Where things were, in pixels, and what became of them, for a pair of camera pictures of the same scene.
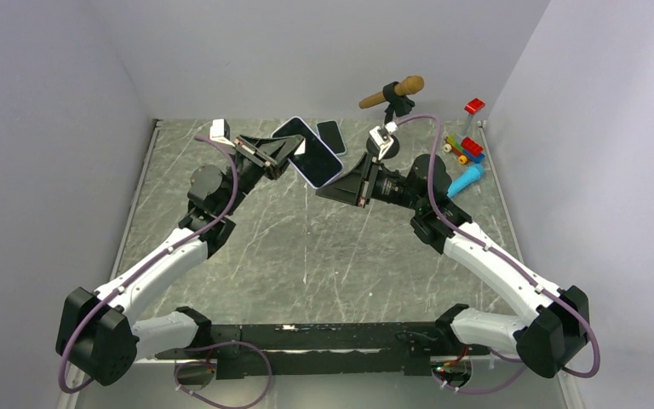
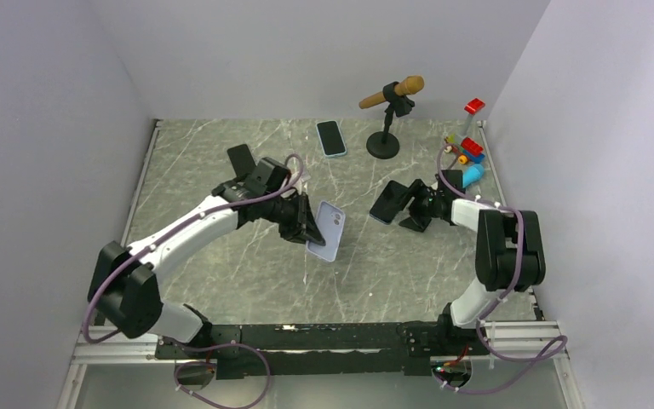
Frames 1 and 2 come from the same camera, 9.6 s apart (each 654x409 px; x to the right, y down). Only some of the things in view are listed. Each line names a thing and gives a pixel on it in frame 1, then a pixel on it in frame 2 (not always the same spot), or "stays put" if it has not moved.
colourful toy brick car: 466,150 stays put
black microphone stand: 401,105 stays put
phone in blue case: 330,134 stays put
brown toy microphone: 411,84 stays put
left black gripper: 283,150 to 304,227
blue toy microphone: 471,175 stays put
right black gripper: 352,189 to 418,190
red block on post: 472,108 stays put
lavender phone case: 318,164 to 330,221
